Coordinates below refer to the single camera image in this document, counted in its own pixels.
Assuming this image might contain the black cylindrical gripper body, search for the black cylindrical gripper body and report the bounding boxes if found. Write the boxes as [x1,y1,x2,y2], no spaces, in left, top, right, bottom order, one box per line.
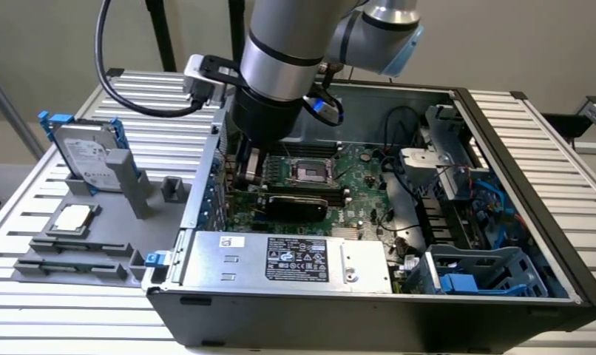
[228,87,305,143]

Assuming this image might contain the black graphics card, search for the black graphics card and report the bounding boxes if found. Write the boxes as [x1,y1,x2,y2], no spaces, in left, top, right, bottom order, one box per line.
[227,189,329,223]

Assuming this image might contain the CPU socket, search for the CPU socket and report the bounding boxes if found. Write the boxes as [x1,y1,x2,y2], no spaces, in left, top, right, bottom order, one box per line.
[287,156,337,186]

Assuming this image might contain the black RAM slots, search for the black RAM slots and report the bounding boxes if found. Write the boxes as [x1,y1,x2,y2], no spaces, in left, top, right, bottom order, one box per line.
[276,141,340,158]

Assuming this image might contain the green motherboard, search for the green motherboard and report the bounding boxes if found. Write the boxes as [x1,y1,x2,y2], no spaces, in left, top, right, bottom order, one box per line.
[225,141,428,257]

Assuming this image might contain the grey parts rack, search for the grey parts rack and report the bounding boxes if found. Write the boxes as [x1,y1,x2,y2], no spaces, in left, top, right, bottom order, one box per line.
[13,149,195,286]

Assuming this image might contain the silver chipset heatsink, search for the silver chipset heatsink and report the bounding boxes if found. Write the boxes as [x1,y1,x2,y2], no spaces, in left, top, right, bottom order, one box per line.
[331,226,363,242]

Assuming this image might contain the silver power supply unit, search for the silver power supply unit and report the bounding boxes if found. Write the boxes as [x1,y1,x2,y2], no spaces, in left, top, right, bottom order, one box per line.
[180,230,396,295]

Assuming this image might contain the black tripod pole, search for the black tripod pole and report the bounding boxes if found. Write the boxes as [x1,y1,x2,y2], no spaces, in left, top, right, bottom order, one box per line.
[144,0,179,73]

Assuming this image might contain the silver hard disk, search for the silver hard disk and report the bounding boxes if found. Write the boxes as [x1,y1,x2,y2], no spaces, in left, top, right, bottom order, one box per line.
[51,123,120,193]

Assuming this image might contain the blue case latch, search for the blue case latch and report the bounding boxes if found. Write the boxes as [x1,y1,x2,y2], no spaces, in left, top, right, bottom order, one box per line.
[144,250,169,268]

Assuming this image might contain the silver CPU chip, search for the silver CPU chip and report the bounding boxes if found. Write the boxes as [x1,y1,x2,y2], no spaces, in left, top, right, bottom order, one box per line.
[49,204,96,233]

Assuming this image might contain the metal drive cage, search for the metal drive cage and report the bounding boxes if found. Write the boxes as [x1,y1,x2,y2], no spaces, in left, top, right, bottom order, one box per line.
[399,104,492,202]

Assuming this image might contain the blue disk carrier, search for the blue disk carrier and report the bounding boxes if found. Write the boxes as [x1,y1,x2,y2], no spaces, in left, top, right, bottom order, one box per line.
[37,110,149,195]

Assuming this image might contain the black open PC case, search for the black open PC case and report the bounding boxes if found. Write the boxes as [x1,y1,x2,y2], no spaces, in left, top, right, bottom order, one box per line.
[144,78,596,348]

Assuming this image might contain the blue bay clip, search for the blue bay clip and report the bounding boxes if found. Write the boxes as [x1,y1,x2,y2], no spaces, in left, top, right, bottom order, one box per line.
[439,272,483,296]

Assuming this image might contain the blue-grey disk bay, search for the blue-grey disk bay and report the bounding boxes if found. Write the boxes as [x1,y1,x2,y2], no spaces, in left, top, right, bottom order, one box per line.
[407,243,545,297]

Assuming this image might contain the black box on floor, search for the black box on floor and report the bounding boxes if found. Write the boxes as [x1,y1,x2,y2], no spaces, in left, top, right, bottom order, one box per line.
[541,113,591,141]

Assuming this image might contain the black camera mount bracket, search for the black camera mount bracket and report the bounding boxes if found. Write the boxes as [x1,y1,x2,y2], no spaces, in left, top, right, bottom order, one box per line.
[200,55,245,89]

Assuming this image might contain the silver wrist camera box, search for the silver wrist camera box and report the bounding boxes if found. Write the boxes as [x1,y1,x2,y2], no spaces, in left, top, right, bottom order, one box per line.
[183,54,229,104]

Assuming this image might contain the black looped wire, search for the black looped wire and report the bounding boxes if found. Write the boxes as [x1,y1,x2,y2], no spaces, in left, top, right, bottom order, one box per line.
[381,106,421,150]

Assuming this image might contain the thick black camera cable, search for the thick black camera cable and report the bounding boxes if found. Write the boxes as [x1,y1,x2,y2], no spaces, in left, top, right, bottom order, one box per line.
[95,0,207,118]

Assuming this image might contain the blue data wire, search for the blue data wire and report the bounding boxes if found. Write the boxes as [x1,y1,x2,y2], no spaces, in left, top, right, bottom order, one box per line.
[472,176,521,232]

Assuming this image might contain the aluminium frame post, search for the aluminium frame post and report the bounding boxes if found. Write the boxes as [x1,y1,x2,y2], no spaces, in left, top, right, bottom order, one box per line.
[0,60,45,163]

